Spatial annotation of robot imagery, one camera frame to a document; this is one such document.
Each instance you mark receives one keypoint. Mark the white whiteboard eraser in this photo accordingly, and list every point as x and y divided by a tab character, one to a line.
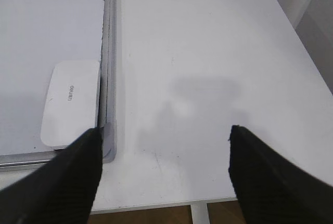
72	102

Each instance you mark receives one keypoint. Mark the whiteboard with grey frame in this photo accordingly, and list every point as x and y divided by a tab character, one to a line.
35	36

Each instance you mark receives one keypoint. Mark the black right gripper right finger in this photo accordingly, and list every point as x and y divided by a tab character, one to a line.
271	189

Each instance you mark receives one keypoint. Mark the white table leg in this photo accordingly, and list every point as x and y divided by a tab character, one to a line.
199	213

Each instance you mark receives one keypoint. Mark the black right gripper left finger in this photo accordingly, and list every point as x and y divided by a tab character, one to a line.
61	191

